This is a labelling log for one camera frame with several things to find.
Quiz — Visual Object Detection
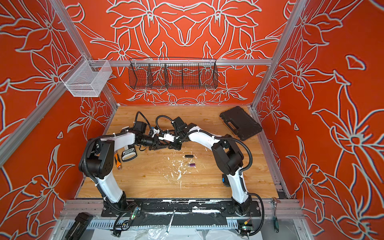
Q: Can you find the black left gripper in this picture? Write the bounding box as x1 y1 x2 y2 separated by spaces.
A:
137 135 169 150

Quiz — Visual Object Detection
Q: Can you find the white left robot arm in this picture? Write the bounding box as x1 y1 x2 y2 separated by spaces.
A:
79 119 160 214

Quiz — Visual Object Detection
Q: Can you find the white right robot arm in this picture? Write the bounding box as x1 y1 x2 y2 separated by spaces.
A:
154 115 265 236

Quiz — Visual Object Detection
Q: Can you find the black plastic tool case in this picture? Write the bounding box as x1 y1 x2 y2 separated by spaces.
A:
220 106 263 141

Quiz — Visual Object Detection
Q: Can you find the black clamp block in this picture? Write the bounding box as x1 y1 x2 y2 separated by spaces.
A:
65 212 94 240

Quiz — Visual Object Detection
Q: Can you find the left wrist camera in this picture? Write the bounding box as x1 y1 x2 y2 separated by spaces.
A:
149 128 160 138

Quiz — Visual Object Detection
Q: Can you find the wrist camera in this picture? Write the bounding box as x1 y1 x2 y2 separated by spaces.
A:
149 128 160 138
159 134 175 142

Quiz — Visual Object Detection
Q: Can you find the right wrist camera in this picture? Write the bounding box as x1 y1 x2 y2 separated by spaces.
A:
159 134 175 142

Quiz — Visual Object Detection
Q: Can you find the orange handled tool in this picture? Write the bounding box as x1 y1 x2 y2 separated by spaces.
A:
114 153 122 170

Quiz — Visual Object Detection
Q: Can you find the black wire mesh basket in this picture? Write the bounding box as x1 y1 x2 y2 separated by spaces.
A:
128 58 219 90

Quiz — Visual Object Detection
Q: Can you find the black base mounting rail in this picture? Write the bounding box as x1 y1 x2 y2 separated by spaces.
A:
101 197 262 229

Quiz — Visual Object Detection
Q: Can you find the white wire mesh basket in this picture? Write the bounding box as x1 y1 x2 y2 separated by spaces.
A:
60 55 113 98

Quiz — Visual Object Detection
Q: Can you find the green handled screwdriver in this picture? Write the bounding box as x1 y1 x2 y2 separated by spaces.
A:
271 198 280 233

